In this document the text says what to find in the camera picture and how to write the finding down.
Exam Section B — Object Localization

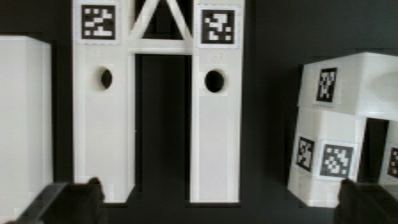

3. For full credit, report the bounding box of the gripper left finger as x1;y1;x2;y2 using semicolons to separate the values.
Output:
15;178;106;224

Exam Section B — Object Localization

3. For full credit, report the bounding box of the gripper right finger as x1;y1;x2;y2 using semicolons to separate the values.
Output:
333;179;398;224

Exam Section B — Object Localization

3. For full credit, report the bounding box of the white chair seat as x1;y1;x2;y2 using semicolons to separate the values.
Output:
298;52;398;121

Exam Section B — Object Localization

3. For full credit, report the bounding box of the white chair back frame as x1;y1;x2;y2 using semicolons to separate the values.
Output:
70;0;245;204

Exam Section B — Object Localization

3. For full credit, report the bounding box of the white chair leg short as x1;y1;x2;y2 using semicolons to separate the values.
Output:
287;108;365;208

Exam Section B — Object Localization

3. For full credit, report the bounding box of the white U-shaped fixture wall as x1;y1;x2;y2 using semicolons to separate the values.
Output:
0;35;53;223

